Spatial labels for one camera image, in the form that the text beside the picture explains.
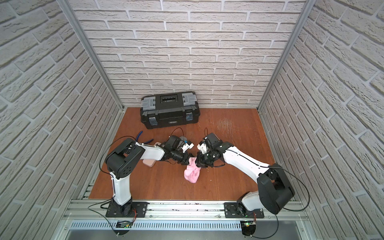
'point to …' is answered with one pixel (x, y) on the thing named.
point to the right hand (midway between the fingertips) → (196, 165)
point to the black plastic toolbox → (169, 109)
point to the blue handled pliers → (140, 134)
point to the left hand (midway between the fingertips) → (197, 163)
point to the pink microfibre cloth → (192, 172)
